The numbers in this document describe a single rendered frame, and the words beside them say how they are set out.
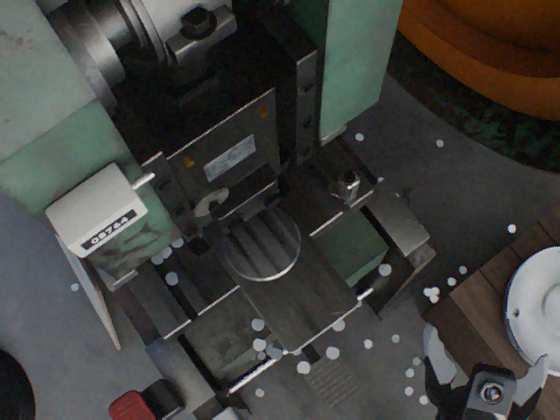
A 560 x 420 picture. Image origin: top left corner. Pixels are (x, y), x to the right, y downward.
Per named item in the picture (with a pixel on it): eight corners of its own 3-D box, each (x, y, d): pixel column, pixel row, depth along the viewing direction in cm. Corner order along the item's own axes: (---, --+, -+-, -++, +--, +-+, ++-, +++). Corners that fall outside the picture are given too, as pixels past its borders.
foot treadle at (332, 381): (360, 388, 165) (363, 388, 160) (329, 412, 164) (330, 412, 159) (226, 208, 180) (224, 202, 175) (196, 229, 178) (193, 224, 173)
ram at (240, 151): (300, 195, 98) (301, 107, 70) (215, 254, 96) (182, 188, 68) (233, 108, 103) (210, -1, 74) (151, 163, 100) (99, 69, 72)
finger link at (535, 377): (532, 374, 80) (483, 413, 76) (549, 348, 76) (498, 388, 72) (551, 391, 78) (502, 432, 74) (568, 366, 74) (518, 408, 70)
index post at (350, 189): (357, 196, 118) (362, 177, 108) (343, 205, 117) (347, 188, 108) (347, 183, 118) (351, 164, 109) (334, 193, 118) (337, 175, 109)
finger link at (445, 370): (398, 349, 82) (429, 412, 76) (408, 322, 78) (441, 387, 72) (421, 343, 83) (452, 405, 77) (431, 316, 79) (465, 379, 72)
